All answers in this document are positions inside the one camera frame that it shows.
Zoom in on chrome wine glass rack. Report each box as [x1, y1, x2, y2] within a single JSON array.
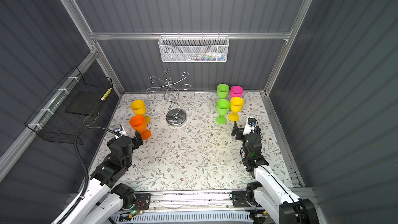
[[146, 69, 191, 127]]

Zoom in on orange wine glass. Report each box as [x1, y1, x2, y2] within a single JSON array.
[[129, 115, 152, 140]]

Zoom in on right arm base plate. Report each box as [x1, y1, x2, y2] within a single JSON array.
[[229, 187, 277, 209]]

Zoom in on white vented cable duct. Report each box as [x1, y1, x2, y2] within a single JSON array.
[[111, 211, 254, 224]]

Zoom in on yellow wine glass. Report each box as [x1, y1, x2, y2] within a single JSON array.
[[130, 100, 151, 123], [229, 96, 244, 121]]

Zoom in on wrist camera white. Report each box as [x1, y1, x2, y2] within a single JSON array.
[[243, 118, 261, 135], [112, 123, 127, 136]]

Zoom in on pink wine glass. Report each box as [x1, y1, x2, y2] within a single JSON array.
[[230, 86, 244, 98]]

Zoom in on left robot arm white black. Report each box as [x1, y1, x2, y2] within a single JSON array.
[[53, 131, 144, 224]]

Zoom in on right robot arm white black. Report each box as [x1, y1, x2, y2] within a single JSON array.
[[231, 118, 319, 224]]

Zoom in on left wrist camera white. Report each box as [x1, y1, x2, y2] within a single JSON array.
[[112, 123, 127, 136]]

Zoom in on green wine glass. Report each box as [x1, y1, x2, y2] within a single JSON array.
[[217, 84, 230, 99], [216, 99, 230, 124]]

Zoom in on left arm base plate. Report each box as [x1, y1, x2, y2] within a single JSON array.
[[121, 194, 151, 212]]

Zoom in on yellow marker in basket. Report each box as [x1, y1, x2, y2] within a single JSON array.
[[101, 87, 112, 101]]

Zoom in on white wire mesh basket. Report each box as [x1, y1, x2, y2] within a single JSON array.
[[158, 35, 230, 63]]

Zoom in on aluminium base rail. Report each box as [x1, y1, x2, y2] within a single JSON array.
[[66, 188, 316, 212]]

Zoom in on black corrugated cable conduit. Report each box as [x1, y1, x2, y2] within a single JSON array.
[[55, 125, 122, 224]]

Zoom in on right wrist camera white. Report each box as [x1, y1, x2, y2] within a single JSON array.
[[243, 118, 261, 135]]

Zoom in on black wire basket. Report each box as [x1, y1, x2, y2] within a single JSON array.
[[25, 69, 113, 144]]

